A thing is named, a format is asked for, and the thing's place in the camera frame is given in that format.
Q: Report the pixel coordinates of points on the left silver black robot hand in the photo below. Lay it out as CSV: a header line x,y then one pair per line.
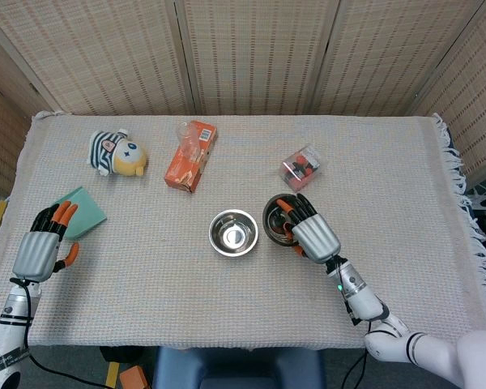
x,y
36,255

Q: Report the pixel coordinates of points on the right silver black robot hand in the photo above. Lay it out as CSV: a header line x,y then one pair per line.
x,y
316,237

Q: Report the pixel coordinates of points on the stainless steel bowl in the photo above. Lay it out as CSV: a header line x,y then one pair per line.
x,y
233,233
272,227

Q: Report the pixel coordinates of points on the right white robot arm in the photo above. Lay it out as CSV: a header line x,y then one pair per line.
x,y
360,300

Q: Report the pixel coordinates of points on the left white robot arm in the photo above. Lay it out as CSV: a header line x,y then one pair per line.
x,y
14,308

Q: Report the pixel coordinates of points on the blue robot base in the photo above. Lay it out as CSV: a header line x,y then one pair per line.
x,y
235,368

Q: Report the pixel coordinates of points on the teal green wedge block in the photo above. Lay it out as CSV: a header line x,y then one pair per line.
x,y
87,215

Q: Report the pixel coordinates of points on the clear box with red items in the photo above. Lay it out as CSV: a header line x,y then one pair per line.
x,y
299,170

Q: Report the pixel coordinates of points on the woven bamboo screen panel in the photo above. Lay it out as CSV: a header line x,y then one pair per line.
x,y
389,56
0,133
474,101
97,56
255,52

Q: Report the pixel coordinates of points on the yellow striped plush toy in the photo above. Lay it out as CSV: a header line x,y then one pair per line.
x,y
125,156

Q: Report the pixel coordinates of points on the beige woven tablecloth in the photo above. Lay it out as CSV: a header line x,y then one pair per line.
x,y
166,291

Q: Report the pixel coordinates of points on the orange cardboard box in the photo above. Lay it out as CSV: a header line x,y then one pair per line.
x,y
182,174

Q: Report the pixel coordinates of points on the orange block on floor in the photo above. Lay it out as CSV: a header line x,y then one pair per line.
x,y
133,379

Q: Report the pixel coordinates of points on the clear plastic cup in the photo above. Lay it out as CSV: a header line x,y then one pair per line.
x,y
188,142

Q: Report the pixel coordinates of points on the white stand foot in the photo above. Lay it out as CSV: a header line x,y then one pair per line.
x,y
480,201

